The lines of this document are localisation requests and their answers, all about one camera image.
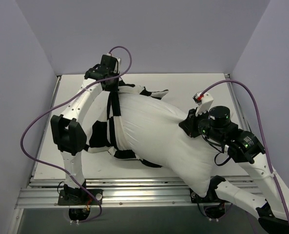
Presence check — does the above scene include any black white checkered pillowcase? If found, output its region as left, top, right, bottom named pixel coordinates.
left=84, top=80, right=169, bottom=168

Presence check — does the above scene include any white pillow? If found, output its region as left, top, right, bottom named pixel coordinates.
left=119, top=94, right=215, bottom=197

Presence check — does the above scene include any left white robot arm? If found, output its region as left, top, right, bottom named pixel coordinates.
left=50, top=53, right=121, bottom=204

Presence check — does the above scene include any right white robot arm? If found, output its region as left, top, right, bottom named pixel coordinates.
left=179, top=106, right=289, bottom=234

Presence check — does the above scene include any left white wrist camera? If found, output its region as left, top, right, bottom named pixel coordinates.
left=106, top=52, right=121, bottom=73

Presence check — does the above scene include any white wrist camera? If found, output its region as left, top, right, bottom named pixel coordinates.
left=106, top=52, right=121, bottom=73
left=193, top=92, right=214, bottom=117

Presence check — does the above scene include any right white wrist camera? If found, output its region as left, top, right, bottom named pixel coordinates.
left=193, top=92, right=214, bottom=117

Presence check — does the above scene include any right aluminium side rail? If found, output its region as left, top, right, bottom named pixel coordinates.
left=224, top=73, right=263, bottom=171

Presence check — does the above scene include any aluminium side rail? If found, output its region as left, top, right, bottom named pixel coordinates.
left=31, top=75, right=62, bottom=177
left=224, top=73, right=263, bottom=171

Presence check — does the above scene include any left aluminium side rail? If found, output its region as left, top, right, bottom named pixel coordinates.
left=31, top=75, right=62, bottom=177

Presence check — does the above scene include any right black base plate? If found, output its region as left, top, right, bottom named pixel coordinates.
left=189, top=188, right=229, bottom=204

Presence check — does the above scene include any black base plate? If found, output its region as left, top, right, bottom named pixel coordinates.
left=189, top=188, right=229, bottom=204
left=58, top=189, right=103, bottom=206

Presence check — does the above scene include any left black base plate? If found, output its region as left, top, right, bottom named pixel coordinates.
left=58, top=189, right=103, bottom=206

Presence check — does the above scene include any aluminium front frame rail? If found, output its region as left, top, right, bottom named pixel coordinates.
left=16, top=177, right=192, bottom=209

